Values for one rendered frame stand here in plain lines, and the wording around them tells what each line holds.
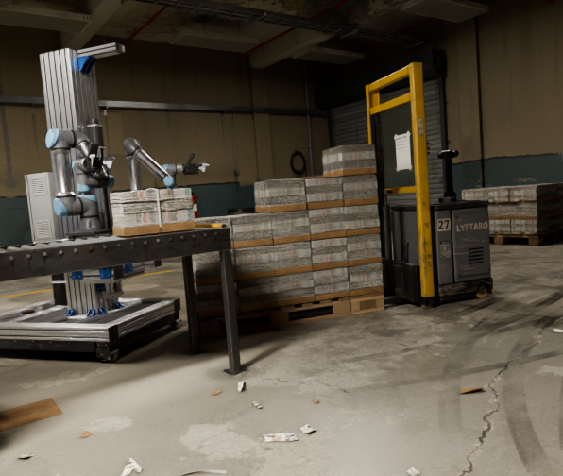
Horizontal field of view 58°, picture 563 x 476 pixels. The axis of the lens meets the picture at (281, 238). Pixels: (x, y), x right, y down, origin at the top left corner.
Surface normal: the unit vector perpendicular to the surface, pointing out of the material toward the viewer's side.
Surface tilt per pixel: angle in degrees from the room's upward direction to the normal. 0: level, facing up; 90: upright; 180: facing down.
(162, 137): 90
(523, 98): 90
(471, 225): 90
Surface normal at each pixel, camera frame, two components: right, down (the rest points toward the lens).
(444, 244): 0.31, 0.05
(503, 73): -0.81, 0.11
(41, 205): -0.33, 0.11
